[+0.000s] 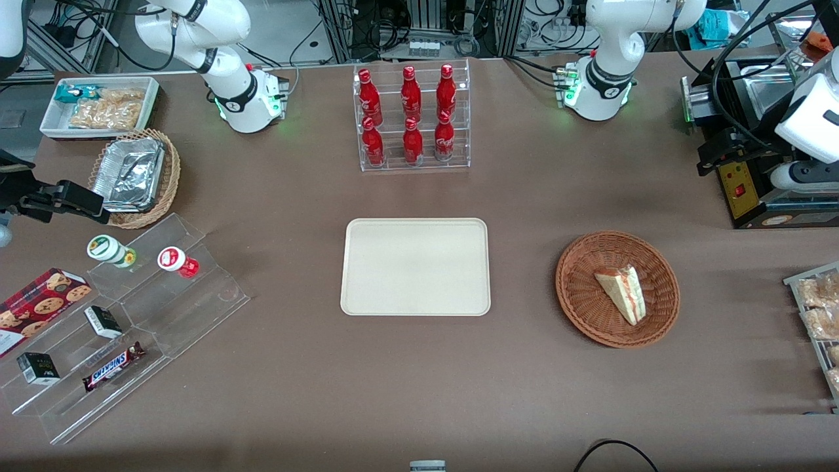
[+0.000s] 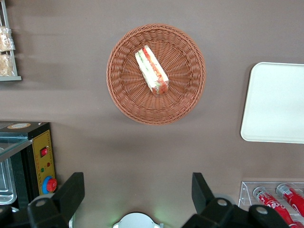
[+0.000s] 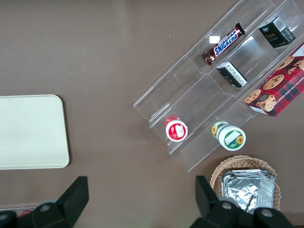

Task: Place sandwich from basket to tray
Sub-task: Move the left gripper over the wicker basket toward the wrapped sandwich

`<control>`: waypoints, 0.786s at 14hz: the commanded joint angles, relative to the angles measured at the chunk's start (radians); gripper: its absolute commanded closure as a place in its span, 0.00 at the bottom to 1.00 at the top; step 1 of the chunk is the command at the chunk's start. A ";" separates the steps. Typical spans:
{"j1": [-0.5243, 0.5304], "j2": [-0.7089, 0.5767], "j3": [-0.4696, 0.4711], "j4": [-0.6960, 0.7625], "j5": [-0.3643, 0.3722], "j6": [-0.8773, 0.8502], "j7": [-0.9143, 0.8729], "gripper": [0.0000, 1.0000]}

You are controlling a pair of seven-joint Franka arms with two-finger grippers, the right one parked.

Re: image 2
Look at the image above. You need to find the beige plastic tray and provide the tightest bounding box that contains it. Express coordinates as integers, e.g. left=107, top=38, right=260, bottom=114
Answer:
left=240, top=62, right=304, bottom=144

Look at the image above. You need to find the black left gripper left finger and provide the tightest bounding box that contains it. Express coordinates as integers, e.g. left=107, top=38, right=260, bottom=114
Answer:
left=27, top=171, right=86, bottom=228

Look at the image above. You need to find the grey wire snack rack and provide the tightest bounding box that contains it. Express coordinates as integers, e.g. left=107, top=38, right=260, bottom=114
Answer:
left=0, top=0, right=22, bottom=82

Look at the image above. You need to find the metal pan inside warmer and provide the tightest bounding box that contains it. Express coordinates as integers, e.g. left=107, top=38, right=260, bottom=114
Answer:
left=0, top=155, right=18, bottom=205

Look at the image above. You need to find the clear bag of fried snacks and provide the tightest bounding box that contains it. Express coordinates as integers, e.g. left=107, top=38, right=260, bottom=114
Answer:
left=0, top=53, right=15, bottom=77
left=0, top=25, right=16, bottom=52

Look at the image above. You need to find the clear acrylic bottle rack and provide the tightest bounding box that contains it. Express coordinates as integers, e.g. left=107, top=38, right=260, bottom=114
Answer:
left=238, top=181, right=304, bottom=228

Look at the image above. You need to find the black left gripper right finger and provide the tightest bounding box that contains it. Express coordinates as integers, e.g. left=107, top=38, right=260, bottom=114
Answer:
left=181, top=172, right=238, bottom=228

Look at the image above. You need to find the round brown wicker basket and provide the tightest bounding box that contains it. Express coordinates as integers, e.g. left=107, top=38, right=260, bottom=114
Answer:
left=106, top=23, right=207, bottom=126

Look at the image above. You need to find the red cola bottle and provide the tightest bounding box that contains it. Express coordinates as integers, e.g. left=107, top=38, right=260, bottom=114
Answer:
left=252, top=186, right=302, bottom=228
left=275, top=183, right=304, bottom=218

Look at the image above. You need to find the triangle sandwich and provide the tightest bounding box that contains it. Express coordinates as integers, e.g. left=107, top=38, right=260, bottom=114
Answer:
left=134, top=45, right=170, bottom=96

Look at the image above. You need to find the black glass food warmer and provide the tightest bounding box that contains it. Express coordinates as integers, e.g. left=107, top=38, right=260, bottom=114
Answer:
left=0, top=120, right=58, bottom=213

